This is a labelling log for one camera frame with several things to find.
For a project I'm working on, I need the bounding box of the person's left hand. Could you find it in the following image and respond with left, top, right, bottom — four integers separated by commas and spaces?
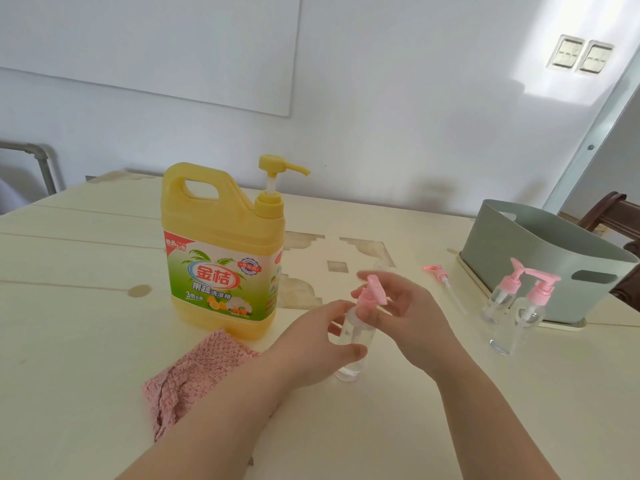
262, 298, 369, 391

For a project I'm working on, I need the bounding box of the person's right hand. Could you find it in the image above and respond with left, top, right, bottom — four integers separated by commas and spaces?
349, 269, 469, 381

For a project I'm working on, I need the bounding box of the pink pump dispenser head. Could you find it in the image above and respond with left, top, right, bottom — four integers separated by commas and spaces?
499, 258, 527, 295
422, 264, 469, 315
523, 268, 562, 308
355, 274, 392, 311

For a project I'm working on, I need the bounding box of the pink textured cloth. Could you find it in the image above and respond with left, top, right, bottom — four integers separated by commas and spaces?
141, 328, 261, 442

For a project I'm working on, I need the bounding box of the grey-green plastic basket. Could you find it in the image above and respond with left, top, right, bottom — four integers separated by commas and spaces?
459, 198, 640, 325

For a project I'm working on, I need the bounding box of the yellow detergent jug with pump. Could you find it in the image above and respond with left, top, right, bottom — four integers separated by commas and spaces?
161, 154, 311, 341

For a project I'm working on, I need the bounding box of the person's left forearm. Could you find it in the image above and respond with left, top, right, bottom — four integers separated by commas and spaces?
117, 349, 293, 480

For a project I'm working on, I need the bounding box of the person's right forearm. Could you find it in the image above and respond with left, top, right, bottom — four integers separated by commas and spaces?
433, 357, 561, 480

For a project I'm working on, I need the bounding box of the dark wooden chair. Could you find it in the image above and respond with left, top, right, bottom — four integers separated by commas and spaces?
577, 191, 640, 313

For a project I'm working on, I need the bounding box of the grey metal pipe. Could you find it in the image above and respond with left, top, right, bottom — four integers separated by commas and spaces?
0, 141, 59, 195

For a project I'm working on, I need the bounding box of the white tablecloth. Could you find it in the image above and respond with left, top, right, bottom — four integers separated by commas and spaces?
0, 178, 30, 215

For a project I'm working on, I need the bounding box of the white door frame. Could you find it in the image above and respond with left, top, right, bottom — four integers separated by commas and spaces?
542, 44, 640, 215

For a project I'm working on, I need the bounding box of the white wall switch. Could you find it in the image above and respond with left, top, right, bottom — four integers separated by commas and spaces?
546, 33, 586, 71
575, 39, 616, 75

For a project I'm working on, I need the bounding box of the white wall board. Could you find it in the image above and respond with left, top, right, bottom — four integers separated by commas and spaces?
0, 0, 303, 117

